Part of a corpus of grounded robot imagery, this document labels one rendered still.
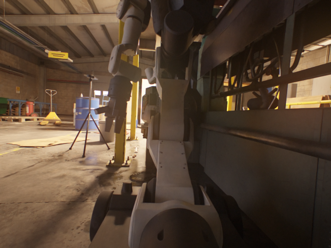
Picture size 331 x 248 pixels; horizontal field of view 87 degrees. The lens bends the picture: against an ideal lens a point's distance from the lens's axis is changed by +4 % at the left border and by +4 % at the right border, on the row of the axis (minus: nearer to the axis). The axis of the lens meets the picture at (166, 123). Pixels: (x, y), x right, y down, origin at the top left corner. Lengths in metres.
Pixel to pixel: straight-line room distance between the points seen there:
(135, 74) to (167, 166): 0.39
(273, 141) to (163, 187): 0.49
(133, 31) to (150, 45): 3.05
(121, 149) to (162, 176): 1.33
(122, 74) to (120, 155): 1.26
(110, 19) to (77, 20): 1.58
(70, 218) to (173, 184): 0.70
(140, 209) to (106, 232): 0.26
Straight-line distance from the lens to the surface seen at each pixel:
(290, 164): 0.88
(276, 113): 0.94
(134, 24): 0.80
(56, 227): 1.05
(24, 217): 1.20
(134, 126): 3.50
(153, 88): 2.04
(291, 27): 1.08
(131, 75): 0.72
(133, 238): 0.43
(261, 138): 0.85
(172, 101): 0.77
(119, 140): 1.83
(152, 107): 1.97
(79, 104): 4.99
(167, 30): 0.71
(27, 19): 11.76
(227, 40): 1.67
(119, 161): 1.88
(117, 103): 0.67
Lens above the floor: 0.54
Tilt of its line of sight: 3 degrees down
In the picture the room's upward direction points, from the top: 3 degrees clockwise
